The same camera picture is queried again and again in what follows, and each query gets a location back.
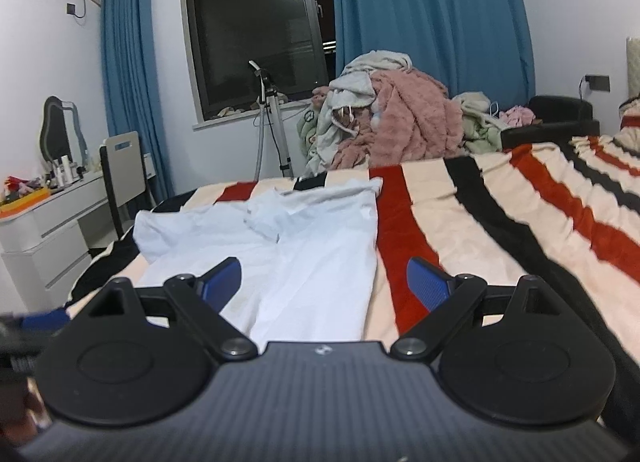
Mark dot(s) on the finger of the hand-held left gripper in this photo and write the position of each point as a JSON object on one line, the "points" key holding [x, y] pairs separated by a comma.
{"points": [[42, 320]]}

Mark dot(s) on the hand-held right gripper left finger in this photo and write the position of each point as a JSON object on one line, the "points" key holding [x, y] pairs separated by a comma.
{"points": [[224, 278]]}

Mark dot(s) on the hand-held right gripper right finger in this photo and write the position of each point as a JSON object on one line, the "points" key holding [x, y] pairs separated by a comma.
{"points": [[425, 284]]}

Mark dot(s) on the white shirt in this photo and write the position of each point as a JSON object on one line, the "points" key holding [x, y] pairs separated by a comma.
{"points": [[310, 252]]}

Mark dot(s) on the white dressing table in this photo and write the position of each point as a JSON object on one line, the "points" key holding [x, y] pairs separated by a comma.
{"points": [[45, 242]]}

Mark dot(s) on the striped red black cream blanket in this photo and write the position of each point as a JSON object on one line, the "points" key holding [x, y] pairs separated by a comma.
{"points": [[510, 222]]}

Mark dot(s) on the orange tray with clutter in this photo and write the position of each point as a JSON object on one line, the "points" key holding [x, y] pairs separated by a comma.
{"points": [[22, 194]]}

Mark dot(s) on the white backed chair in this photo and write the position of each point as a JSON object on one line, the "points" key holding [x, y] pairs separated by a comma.
{"points": [[125, 167]]}

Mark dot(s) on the group of cosmetic bottles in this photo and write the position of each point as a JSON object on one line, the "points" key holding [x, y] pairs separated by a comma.
{"points": [[66, 170]]}

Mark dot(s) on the pale green printed blanket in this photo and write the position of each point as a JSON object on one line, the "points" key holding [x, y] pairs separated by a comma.
{"points": [[312, 142]]}

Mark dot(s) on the pale green cloth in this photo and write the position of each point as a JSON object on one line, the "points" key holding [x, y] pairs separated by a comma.
{"points": [[477, 127]]}

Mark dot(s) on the pink fluffy blanket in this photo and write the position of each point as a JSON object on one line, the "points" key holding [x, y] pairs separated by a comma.
{"points": [[410, 117]]}

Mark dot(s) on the garment steamer stand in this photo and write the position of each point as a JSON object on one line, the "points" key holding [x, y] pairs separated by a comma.
{"points": [[274, 117]]}

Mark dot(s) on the wavy framed vanity mirror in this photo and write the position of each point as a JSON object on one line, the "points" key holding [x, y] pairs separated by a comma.
{"points": [[60, 130]]}

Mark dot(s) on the small pink cloth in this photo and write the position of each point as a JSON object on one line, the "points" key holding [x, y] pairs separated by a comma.
{"points": [[517, 116]]}

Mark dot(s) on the white hooded garment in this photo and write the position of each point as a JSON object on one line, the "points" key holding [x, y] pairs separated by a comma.
{"points": [[360, 82]]}

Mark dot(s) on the black armchair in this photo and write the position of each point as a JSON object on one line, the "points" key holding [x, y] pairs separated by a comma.
{"points": [[560, 117]]}

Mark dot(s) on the narrow blue curtain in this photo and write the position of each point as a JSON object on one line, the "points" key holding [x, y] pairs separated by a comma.
{"points": [[131, 67]]}

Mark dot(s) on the dark framed window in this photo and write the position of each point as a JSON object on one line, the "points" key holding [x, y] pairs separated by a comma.
{"points": [[250, 22]]}

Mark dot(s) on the striped pillow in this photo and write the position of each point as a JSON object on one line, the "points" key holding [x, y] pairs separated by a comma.
{"points": [[631, 120]]}

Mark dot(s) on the wide blue curtain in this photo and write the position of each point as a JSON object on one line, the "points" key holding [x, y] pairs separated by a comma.
{"points": [[430, 7]]}

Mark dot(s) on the black wall socket with charger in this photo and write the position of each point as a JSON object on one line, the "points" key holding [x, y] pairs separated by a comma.
{"points": [[597, 82]]}

